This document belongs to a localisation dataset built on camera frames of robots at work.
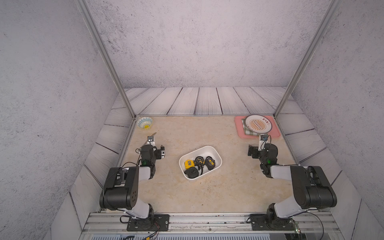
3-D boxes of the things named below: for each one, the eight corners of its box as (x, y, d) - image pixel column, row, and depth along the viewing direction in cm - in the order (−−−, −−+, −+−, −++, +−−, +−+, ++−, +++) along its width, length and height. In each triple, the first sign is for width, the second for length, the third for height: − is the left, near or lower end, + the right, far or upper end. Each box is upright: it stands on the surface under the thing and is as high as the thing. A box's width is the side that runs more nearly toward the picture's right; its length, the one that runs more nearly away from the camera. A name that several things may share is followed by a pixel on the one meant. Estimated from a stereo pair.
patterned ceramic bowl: (136, 130, 114) (134, 126, 111) (140, 120, 121) (138, 116, 118) (152, 130, 114) (150, 126, 111) (154, 120, 121) (153, 116, 118)
